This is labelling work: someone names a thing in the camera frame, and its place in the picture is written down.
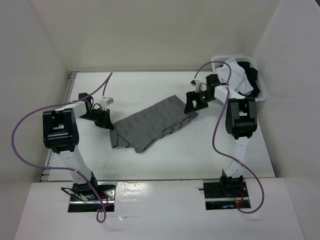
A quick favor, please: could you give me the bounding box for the grey pleated skirt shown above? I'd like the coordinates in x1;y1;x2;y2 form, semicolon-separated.
110;95;199;154

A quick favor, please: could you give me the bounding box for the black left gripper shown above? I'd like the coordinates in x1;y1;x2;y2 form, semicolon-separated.
78;107;114;130

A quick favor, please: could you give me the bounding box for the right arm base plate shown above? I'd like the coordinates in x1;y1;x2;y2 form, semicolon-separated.
198;180;251;211

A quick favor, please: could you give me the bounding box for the aluminium table edge rail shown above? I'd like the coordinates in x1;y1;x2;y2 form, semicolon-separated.
39;70;78;182

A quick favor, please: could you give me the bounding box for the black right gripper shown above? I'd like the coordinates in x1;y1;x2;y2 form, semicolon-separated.
184;90;216;114

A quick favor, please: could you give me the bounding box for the black skirt in basket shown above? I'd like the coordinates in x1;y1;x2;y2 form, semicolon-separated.
229;61;261;98

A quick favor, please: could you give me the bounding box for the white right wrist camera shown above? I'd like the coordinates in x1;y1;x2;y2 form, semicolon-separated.
190;79;207;93

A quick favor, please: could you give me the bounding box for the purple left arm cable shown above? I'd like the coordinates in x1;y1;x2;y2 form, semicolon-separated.
10;72;113;223

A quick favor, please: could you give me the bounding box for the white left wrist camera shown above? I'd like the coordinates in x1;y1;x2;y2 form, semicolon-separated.
99;96;114;111

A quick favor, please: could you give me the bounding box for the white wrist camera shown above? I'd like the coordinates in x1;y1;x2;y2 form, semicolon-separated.
99;96;114;111
190;79;207;93

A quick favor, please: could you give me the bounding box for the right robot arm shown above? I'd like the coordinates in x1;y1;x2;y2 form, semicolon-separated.
184;74;258;197

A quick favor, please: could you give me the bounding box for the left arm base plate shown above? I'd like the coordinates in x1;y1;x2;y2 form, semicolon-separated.
61;181;116;213

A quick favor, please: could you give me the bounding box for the white plastic laundry basket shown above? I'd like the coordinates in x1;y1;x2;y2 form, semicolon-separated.
211;55;268;102

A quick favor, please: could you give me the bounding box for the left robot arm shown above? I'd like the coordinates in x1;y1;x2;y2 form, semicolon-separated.
42;93;114;201

